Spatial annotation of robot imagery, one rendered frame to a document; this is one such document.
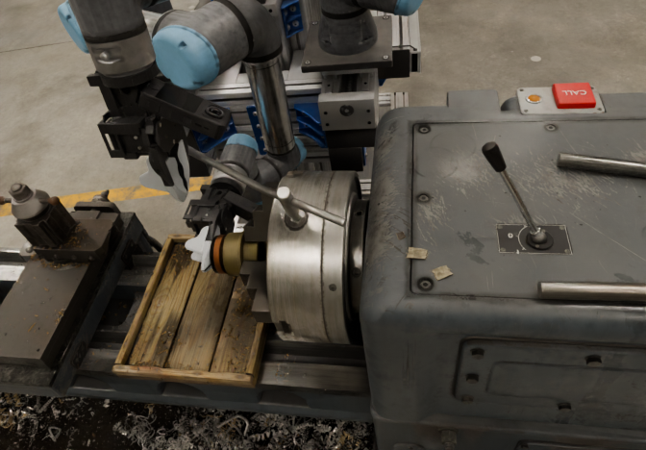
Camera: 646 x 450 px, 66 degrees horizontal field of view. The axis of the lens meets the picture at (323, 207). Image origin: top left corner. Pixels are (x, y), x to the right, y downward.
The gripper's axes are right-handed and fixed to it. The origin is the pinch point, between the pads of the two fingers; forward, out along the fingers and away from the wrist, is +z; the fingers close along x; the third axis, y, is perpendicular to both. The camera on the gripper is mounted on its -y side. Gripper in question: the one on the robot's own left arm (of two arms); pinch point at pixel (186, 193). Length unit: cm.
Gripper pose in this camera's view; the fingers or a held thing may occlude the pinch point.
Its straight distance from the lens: 78.0
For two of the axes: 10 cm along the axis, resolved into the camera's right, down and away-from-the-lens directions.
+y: -9.8, -0.1, 1.8
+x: -1.5, 6.1, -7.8
